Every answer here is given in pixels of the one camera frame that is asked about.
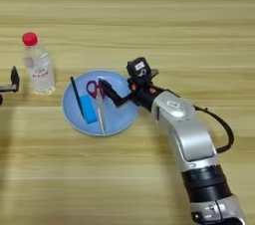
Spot light blue round plate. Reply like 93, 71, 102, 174
62, 70, 140, 137

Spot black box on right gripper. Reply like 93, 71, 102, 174
126, 57, 152, 81

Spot blue rectangular eraser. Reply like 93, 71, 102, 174
80, 94, 99, 124

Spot red handled scissors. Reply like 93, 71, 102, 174
86, 79, 108, 136

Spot clear bottle with red cap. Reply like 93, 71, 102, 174
21, 31, 57, 96

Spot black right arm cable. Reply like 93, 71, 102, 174
193, 104, 235, 154

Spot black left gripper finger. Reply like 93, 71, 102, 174
10, 66, 20, 88

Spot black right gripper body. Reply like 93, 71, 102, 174
114, 78, 167, 113

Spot black pen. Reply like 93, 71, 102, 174
70, 76, 86, 118

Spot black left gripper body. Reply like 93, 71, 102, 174
0, 84, 18, 106

